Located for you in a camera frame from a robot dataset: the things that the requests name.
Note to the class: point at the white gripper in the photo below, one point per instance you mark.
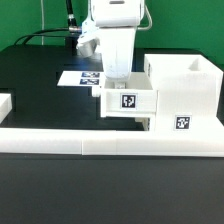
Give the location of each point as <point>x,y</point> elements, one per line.
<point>117,45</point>

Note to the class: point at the white drawer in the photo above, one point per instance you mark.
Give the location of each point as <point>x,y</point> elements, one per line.
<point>137,100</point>
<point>145,123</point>

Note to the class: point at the white drawer cabinet box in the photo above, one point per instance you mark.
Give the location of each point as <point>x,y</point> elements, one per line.
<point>188,88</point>

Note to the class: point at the white front drawer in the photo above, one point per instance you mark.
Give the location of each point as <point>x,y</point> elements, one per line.
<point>145,123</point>

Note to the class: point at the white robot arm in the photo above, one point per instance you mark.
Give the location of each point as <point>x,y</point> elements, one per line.
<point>112,25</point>

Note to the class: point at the fiducial marker sheet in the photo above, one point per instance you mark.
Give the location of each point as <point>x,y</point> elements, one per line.
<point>81,78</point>

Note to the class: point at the white L-shaped border fence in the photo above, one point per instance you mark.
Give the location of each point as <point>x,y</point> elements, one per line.
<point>204,143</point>

